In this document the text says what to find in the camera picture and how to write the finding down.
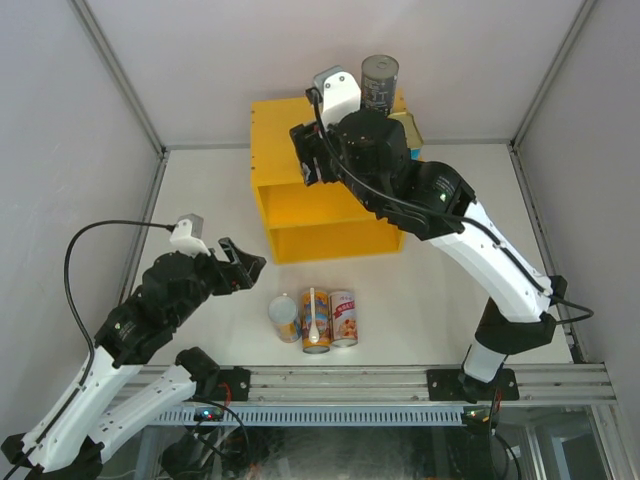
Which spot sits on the grey slotted cable duct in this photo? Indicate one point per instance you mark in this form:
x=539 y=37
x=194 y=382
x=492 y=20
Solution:
x=312 y=416

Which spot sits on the gold rectangular tin blue label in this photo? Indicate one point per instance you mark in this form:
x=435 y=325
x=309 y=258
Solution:
x=413 y=136

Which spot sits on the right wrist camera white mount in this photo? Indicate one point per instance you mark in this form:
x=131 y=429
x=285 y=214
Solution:
x=340 y=94

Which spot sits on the yellow wooden shelf cabinet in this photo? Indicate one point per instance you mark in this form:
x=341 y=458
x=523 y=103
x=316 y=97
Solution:
x=302 y=224

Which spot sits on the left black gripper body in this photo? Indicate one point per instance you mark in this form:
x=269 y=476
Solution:
x=211 y=277

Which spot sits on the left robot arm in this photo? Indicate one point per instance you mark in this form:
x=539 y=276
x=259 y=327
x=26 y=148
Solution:
x=79 y=433

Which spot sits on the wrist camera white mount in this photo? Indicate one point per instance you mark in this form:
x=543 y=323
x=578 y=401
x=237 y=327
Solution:
x=186 y=236
x=340 y=94

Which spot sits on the white lidded yellow can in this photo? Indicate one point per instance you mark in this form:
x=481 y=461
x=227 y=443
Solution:
x=284 y=317

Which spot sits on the orange can with spoon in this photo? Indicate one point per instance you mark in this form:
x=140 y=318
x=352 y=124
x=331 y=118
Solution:
x=322 y=320

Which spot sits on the aluminium mounting rail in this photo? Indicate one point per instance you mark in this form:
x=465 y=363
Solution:
x=546 y=384

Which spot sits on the black cylindrical can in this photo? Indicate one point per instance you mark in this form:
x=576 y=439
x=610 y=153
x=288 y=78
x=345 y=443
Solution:
x=379 y=75

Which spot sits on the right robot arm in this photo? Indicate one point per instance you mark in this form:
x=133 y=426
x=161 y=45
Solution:
x=445 y=212

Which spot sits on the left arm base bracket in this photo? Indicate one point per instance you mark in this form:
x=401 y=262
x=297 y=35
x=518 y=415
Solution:
x=226 y=386

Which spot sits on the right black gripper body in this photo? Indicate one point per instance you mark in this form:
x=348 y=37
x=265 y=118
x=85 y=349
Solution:
x=369 y=197

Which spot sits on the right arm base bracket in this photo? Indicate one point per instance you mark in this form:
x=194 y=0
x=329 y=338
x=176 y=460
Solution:
x=448 y=384

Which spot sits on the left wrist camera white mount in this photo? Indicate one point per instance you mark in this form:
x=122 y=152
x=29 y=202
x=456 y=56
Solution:
x=186 y=236

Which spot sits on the red white labelled can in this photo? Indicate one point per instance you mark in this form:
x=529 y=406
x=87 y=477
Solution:
x=343 y=319

